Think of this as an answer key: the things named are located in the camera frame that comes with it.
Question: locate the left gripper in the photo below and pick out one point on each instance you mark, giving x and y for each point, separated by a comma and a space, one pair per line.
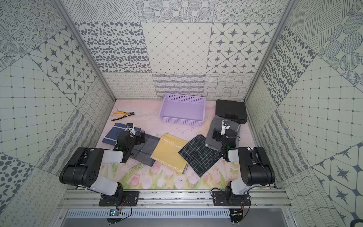
140, 136

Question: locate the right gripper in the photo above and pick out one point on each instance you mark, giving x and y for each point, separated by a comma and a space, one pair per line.
217, 135

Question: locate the plain grey pillowcase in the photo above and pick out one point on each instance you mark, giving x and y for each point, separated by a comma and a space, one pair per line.
217, 126

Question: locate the black grid pillowcase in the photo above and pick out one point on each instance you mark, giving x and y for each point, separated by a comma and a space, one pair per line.
200, 157

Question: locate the yellow zigzag pillowcase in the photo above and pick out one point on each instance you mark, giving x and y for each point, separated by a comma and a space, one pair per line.
167, 153

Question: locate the purple plastic basket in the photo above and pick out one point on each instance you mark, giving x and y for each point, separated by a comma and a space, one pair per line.
183, 109

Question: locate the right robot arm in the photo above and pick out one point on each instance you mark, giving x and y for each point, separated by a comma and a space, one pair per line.
255, 169

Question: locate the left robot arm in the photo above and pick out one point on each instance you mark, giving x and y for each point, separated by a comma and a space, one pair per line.
83, 167

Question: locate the dark grey plaid pillowcase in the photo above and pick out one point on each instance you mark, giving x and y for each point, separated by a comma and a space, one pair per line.
143, 152

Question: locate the navy striped folded cloth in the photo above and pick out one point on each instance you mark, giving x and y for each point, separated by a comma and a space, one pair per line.
113, 134

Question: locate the black plastic tool case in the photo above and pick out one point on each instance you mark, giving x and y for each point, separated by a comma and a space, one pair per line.
232, 110

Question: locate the yellow handled pliers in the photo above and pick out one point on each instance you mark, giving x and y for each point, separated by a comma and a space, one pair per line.
122, 115

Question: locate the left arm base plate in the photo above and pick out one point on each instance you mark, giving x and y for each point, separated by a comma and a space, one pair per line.
126, 198

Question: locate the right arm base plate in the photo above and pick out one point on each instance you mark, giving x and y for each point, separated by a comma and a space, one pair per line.
222, 198

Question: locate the white vented cable duct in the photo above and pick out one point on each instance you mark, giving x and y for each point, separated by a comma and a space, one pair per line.
148, 213

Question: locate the aluminium mounting rail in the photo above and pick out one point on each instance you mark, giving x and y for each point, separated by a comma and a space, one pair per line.
272, 198

